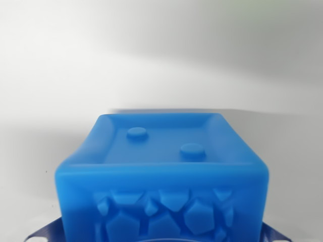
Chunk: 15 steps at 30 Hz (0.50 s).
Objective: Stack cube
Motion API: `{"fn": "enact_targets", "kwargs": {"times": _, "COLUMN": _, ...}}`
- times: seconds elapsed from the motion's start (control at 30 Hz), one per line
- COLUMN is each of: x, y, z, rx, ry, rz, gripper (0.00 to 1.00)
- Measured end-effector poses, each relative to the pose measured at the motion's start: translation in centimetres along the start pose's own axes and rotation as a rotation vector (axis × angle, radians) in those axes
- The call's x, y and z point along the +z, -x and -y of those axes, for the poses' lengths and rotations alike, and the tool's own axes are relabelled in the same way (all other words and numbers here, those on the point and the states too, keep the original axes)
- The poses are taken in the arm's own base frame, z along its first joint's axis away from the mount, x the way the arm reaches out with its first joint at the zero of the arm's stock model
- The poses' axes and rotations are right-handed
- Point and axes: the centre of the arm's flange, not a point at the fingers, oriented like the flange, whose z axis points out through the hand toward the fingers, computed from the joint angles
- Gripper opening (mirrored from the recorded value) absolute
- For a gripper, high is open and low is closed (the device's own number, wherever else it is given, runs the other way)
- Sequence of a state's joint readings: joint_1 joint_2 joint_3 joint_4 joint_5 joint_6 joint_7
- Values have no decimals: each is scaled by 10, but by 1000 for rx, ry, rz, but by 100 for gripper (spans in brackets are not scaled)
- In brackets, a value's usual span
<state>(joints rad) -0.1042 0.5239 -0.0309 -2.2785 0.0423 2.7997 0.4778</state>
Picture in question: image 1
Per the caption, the black-padded silver gripper right finger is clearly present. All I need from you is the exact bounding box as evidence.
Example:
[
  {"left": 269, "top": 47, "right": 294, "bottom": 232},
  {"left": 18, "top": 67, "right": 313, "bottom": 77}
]
[{"left": 259, "top": 222, "right": 298, "bottom": 242}]

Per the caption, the black-padded silver gripper left finger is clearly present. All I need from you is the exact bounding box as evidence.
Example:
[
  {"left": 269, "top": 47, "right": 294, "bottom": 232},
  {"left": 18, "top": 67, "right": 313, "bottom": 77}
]
[{"left": 24, "top": 217, "right": 66, "bottom": 242}]

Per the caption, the blue soft embossed cube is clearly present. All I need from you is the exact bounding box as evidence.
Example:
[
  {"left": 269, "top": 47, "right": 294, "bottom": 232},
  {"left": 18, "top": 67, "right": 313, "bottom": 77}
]
[{"left": 55, "top": 112, "right": 270, "bottom": 242}]

